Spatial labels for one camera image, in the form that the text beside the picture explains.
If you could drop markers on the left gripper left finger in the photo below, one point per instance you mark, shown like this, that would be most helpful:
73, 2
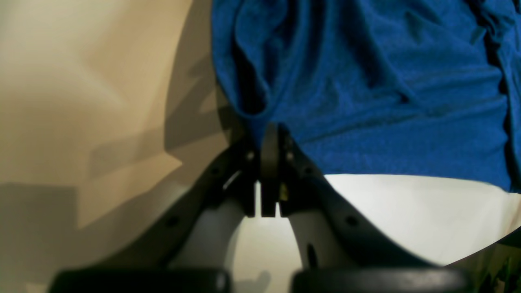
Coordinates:
185, 250

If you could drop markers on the dark blue t-shirt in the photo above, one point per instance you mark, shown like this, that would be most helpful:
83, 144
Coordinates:
406, 87

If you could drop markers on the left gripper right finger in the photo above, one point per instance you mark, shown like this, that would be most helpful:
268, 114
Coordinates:
340, 249

